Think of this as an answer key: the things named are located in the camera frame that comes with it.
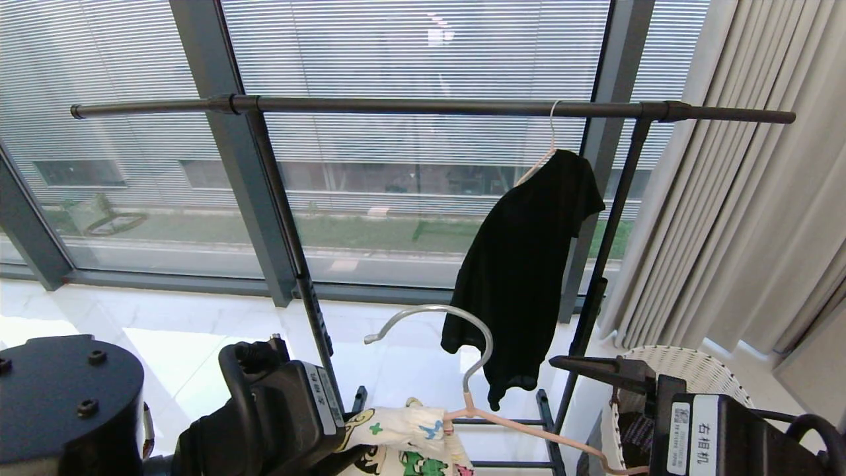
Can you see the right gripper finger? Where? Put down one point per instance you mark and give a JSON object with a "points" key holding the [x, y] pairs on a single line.
{"points": [[615, 373]]}

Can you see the pink clothes hanger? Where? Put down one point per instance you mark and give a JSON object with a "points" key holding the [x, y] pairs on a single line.
{"points": [[529, 428], [550, 132]]}

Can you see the black garment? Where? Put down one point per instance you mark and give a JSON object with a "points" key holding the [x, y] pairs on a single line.
{"points": [[522, 264]]}

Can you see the cream printed garment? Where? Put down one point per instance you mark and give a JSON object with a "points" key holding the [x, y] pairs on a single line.
{"points": [[396, 426]]}

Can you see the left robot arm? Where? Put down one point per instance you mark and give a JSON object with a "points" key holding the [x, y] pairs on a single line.
{"points": [[59, 410]]}

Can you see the white laundry basket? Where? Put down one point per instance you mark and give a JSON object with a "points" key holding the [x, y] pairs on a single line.
{"points": [[700, 370]]}

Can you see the black clothes rack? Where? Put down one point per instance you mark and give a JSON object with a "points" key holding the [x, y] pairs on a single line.
{"points": [[429, 106]]}

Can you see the beige curtain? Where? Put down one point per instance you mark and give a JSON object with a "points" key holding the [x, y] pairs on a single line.
{"points": [[760, 198]]}

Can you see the window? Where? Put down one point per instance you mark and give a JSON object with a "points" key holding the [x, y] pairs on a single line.
{"points": [[396, 53]]}

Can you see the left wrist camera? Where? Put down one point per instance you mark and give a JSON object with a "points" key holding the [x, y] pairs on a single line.
{"points": [[284, 416]]}

